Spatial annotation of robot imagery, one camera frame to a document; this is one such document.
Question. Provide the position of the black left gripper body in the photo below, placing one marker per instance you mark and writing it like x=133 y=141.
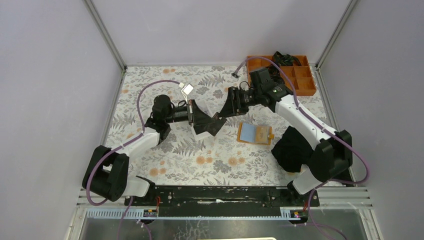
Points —
x=178 y=114

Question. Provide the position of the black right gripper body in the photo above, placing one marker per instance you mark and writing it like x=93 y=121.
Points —
x=244 y=99

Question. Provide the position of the black credit card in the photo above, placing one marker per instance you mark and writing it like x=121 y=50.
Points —
x=215 y=125

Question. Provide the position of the yellow leather card holder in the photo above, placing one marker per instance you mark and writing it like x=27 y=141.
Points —
x=247 y=134

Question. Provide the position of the yellow credit card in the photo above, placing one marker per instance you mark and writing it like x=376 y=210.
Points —
x=262 y=134

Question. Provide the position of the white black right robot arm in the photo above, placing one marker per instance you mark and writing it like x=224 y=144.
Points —
x=284 y=103

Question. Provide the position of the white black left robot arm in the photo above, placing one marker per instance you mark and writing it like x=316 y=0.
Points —
x=107 y=171

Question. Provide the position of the floral patterned table mat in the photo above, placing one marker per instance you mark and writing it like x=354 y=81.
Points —
x=181 y=159

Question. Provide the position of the orange wooden divided tray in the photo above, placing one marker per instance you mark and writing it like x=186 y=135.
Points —
x=300 y=76

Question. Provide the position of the black cloth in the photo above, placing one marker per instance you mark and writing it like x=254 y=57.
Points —
x=329 y=160

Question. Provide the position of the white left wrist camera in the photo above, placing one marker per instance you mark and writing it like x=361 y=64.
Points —
x=185 y=90

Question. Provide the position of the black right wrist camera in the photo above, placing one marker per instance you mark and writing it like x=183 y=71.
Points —
x=260 y=79

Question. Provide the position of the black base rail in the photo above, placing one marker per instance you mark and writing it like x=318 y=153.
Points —
x=223 y=201

